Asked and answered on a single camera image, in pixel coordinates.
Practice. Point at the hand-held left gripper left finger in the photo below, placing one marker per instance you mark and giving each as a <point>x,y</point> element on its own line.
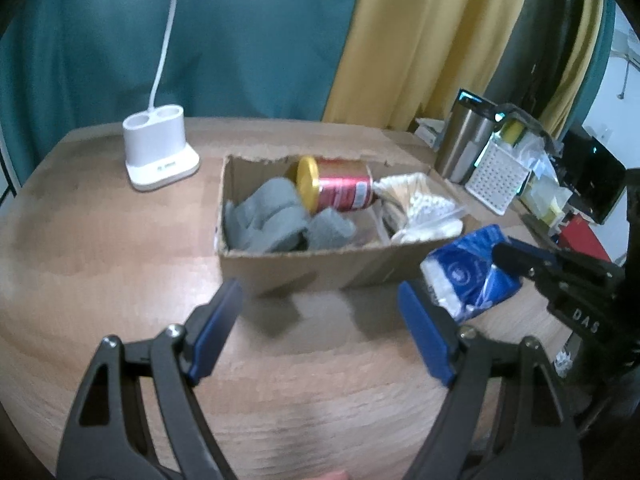
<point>215,325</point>

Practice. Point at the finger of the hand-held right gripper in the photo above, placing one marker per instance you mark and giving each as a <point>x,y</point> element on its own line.
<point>532,248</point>
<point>515,260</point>

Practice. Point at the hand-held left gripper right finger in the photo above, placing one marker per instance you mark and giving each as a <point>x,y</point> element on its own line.
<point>425,330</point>

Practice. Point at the blue tissue pack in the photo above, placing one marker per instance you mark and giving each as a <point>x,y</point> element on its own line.
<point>465,270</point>

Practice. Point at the bag of cotton swabs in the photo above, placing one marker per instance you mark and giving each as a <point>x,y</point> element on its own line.
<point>425,210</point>

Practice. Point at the brown cardboard box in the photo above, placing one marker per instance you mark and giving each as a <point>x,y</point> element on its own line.
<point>310,270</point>

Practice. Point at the grey socks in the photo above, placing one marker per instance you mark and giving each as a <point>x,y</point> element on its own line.
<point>280,210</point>

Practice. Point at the red can with gold lid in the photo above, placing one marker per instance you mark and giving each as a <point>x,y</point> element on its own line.
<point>340,190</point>

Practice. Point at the red box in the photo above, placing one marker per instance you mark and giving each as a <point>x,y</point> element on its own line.
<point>582,240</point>

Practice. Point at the crumpled white paper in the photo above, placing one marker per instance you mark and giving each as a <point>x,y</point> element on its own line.
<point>562,362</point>

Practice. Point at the clear plastic bags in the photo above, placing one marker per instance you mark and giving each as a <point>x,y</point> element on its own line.
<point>542,170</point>

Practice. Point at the white perforated plastic basket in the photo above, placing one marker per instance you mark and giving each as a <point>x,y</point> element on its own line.
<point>492,180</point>

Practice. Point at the black tablet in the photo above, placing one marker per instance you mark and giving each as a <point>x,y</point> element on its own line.
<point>595,180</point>

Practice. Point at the yellow sponge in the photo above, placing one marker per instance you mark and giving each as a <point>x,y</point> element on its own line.
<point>512,132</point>

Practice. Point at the stainless steel tumbler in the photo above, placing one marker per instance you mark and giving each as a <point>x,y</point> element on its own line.
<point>460,140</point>

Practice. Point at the small white paper box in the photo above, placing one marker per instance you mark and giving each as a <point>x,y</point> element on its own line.
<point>427,132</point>

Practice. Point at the white desk lamp base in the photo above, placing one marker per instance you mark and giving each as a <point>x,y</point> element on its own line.
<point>155,160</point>

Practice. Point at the yellow curtain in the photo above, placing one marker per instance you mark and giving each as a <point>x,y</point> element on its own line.
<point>575,60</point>
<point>425,35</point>

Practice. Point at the teal curtain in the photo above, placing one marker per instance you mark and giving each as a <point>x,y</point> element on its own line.
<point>250,35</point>

